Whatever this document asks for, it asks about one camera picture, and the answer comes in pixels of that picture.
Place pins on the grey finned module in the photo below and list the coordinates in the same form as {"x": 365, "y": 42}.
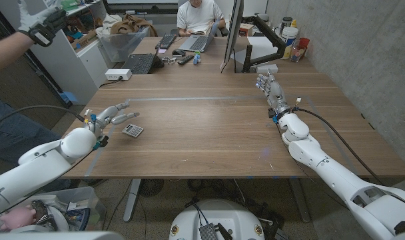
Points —
{"x": 208, "y": 232}

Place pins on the operator hand white glove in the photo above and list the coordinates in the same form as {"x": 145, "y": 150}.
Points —
{"x": 39, "y": 25}

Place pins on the grey table leg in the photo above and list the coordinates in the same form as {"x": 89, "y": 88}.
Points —
{"x": 132, "y": 200}
{"x": 299, "y": 200}

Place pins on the eyeglasses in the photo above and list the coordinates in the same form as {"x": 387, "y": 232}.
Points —
{"x": 169, "y": 60}

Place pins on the black framed whiteboard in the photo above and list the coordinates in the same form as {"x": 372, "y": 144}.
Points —
{"x": 139, "y": 7}

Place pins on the blue toy figure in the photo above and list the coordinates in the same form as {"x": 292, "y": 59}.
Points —
{"x": 196, "y": 58}

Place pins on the black remote control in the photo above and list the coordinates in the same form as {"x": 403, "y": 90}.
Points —
{"x": 185, "y": 60}

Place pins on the brown small box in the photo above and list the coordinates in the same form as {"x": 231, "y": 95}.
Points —
{"x": 245, "y": 30}

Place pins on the yellow bottle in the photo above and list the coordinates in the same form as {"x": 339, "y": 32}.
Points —
{"x": 293, "y": 23}

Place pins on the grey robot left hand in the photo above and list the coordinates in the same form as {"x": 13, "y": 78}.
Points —
{"x": 111, "y": 116}

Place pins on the cardboard box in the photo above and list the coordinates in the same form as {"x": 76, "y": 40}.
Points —
{"x": 86, "y": 39}

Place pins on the clear storage bin with items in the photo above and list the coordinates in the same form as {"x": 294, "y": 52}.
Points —
{"x": 86, "y": 200}

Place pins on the large black keyboard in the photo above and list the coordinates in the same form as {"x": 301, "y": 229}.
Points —
{"x": 139, "y": 63}

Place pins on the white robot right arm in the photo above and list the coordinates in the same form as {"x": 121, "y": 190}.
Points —
{"x": 335, "y": 176}

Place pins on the clear plastic bin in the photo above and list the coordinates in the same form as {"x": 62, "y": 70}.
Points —
{"x": 122, "y": 45}

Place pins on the white cabinet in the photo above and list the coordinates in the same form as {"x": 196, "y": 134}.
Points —
{"x": 76, "y": 73}

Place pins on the grey pocket calculator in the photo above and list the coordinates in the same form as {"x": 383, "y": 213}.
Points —
{"x": 132, "y": 130}

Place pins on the white bag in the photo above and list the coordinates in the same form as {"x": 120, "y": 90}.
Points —
{"x": 106, "y": 23}

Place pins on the long grey tape strip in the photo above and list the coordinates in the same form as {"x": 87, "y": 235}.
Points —
{"x": 206, "y": 98}

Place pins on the seated person white t-shirt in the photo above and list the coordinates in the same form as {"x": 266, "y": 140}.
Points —
{"x": 199, "y": 15}

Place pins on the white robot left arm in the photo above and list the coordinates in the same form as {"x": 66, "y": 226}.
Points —
{"x": 39, "y": 166}

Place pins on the white plastic tub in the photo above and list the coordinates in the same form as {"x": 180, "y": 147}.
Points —
{"x": 289, "y": 36}

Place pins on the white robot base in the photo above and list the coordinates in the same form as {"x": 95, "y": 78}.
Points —
{"x": 222, "y": 213}

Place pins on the grey laptop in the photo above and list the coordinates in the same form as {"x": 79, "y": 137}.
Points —
{"x": 197, "y": 43}

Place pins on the small black keyboard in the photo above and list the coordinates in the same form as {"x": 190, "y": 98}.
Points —
{"x": 166, "y": 41}

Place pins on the operator body blue jeans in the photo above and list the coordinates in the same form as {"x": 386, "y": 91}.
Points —
{"x": 16, "y": 136}

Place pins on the purple sticky note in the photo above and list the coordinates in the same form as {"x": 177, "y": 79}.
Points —
{"x": 162, "y": 51}

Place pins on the pink pig toy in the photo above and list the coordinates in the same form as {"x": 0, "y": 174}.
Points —
{"x": 17, "y": 218}

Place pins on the green box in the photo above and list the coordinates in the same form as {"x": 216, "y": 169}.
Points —
{"x": 69, "y": 5}

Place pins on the black computer mouse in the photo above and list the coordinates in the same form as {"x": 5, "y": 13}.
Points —
{"x": 178, "y": 52}

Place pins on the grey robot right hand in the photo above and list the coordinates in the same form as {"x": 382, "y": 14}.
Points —
{"x": 275, "y": 95}

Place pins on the black round fan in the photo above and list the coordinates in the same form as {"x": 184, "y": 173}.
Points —
{"x": 151, "y": 187}

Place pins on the white power strip box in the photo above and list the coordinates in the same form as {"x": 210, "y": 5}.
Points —
{"x": 117, "y": 74}

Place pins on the black computer monitor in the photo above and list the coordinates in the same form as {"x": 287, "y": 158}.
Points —
{"x": 234, "y": 30}

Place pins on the clear plastic cup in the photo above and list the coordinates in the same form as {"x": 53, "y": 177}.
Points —
{"x": 296, "y": 55}

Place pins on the operator bare forearm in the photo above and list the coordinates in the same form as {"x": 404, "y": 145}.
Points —
{"x": 4, "y": 51}

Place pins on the white paper sheet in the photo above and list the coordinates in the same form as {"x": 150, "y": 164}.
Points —
{"x": 260, "y": 46}

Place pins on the flat white box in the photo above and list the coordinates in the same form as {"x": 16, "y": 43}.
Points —
{"x": 262, "y": 67}

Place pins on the dark can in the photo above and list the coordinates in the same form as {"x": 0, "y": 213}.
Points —
{"x": 286, "y": 22}

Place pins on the brown jacket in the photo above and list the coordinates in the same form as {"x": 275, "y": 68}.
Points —
{"x": 132, "y": 23}

